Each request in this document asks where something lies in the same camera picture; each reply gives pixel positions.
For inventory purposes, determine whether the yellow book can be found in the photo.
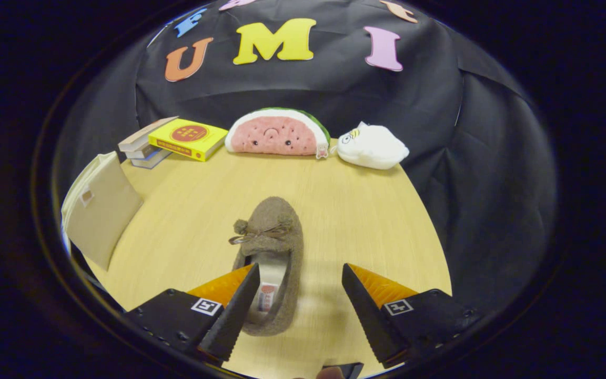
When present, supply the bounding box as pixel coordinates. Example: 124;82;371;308
148;118;229;162

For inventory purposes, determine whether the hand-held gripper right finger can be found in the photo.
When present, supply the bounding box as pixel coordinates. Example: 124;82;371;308
342;263;482;369

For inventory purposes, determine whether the brown fuzzy slipper shoe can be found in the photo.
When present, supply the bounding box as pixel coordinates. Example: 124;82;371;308
228;196;304;336

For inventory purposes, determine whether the beige storage box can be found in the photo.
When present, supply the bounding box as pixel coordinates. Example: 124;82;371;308
61;152;144;272

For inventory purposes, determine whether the watermelon plush toy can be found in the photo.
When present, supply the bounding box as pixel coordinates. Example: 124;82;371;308
225;107;331;158

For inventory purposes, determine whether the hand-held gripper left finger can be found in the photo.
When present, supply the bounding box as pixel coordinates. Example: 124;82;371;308
124;263;260;367

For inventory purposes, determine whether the white plush toy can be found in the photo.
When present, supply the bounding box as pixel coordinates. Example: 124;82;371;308
337;122;410;170

